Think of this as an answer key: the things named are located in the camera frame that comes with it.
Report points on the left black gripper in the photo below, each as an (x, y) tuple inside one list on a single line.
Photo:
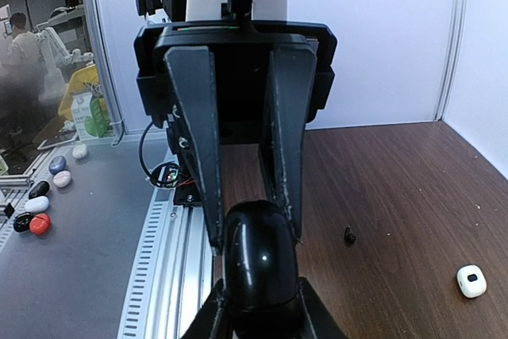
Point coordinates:
[(294, 93)]

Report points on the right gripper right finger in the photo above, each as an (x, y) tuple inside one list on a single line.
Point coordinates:
[(318, 323)]

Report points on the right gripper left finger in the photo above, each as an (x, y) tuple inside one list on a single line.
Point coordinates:
[(212, 320)]

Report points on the black round earbud case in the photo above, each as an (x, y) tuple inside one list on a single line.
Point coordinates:
[(260, 265)]

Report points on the white earbud charging case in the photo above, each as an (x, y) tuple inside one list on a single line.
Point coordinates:
[(471, 281)]

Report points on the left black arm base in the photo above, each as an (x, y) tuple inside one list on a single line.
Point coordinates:
[(170, 175)]

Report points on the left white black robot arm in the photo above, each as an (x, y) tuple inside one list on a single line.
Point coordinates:
[(238, 12)]

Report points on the beige earbud case spare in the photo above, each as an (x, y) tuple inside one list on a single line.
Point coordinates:
[(80, 151)]

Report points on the red earbud case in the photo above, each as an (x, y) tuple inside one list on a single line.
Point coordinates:
[(40, 224)]

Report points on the blue earbud case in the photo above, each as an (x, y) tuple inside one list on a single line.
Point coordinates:
[(57, 164)]

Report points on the pink earbud case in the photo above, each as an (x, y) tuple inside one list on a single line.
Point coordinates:
[(62, 179)]

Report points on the white earbud case spare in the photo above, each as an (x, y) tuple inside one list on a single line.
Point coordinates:
[(37, 205)]

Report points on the black earbud case spare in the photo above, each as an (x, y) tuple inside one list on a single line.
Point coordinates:
[(39, 189)]

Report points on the small black earbud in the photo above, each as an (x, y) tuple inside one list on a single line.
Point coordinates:
[(349, 236)]

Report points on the green white carton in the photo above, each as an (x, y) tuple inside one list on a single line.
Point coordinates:
[(89, 114)]

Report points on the yellow bag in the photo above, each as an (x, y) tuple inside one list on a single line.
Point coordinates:
[(82, 80)]

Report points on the person in background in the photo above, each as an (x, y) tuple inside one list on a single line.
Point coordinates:
[(25, 72)]

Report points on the aluminium front rail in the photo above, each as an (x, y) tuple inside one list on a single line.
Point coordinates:
[(172, 271)]

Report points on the left aluminium frame post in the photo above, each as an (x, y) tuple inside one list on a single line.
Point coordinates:
[(452, 56)]

